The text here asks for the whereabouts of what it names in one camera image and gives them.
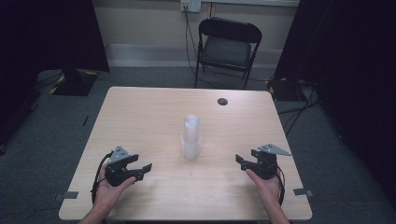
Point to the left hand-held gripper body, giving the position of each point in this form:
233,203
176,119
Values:
117,169

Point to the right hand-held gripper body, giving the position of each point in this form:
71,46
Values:
266,165

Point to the stack of clear plastic cups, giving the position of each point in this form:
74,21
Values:
190,138

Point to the person's right hand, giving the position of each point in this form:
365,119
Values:
266,189

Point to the person's left hand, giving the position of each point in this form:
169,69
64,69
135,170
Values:
109,193

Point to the grey tape strip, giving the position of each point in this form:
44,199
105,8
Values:
70,195
302,192

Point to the black marker pen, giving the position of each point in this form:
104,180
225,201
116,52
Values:
85,120

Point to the black round table grommet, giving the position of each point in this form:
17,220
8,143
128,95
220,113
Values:
222,101

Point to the black stand base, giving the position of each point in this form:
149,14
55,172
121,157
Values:
76,84
288,90

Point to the black folding chair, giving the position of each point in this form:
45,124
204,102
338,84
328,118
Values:
227,51

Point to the dark curtain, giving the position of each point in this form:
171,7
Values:
351,77
37,46

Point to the white wall socket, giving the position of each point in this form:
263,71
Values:
190,5

